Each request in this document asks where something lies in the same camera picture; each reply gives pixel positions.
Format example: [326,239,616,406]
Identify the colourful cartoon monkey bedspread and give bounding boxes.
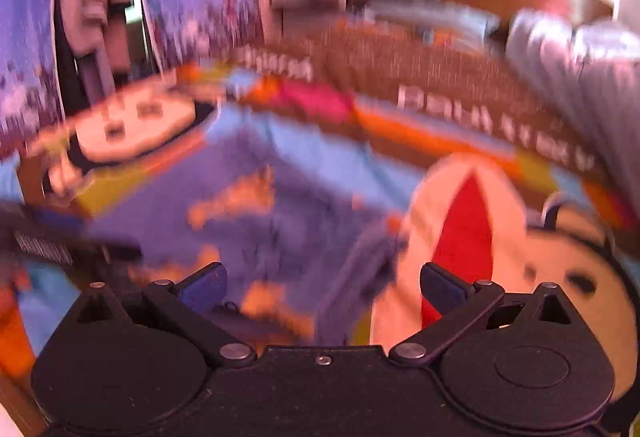
[1,23,639,436]

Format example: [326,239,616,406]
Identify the light blue pillow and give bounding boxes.
[363,0,500,45]

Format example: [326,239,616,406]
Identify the blue patterned kids pants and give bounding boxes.
[88,128,405,346]

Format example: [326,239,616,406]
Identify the grey rumpled duvet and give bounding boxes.
[506,9,639,208]

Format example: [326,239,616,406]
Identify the blue bicycle print curtain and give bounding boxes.
[1,0,262,151]

